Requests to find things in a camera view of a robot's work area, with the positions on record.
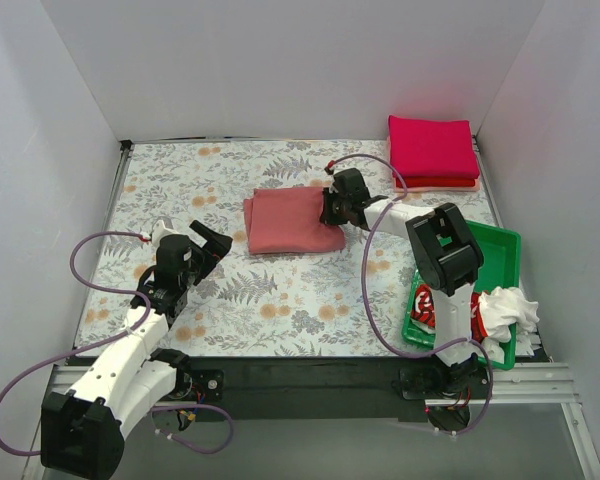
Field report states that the salmon pink t shirt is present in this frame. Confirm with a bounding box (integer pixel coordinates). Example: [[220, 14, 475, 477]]
[[243, 187, 346, 255]]

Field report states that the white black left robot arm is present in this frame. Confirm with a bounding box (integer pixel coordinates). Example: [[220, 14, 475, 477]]
[[40, 221, 232, 479]]

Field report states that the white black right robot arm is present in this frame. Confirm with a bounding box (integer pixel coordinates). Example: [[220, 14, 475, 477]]
[[320, 165, 484, 398]]

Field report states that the folded red shirt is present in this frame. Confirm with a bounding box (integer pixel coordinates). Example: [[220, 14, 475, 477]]
[[404, 177, 479, 189]]

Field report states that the folded magenta shirt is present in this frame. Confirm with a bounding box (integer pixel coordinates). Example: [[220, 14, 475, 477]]
[[388, 115, 480, 180]]

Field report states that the floral patterned table cloth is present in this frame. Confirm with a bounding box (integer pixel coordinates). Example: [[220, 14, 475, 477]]
[[73, 137, 521, 359]]

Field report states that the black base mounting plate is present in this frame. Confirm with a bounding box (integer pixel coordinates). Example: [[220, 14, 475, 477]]
[[134, 357, 496, 436]]

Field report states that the green plastic bin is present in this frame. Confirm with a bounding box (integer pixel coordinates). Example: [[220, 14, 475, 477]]
[[402, 221, 521, 350]]

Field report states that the red white coca cola shirt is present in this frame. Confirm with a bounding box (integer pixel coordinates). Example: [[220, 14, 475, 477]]
[[409, 285, 539, 363]]

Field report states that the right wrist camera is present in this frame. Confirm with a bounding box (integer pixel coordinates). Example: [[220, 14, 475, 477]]
[[324, 160, 342, 193]]

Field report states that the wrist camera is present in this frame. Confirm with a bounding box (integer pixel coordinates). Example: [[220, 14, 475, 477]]
[[324, 160, 342, 193], [149, 217, 179, 247]]

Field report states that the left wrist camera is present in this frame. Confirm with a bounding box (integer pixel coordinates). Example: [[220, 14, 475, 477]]
[[149, 217, 179, 247]]

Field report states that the aluminium frame rail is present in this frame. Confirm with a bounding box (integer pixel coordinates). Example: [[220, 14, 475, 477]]
[[21, 362, 600, 479]]

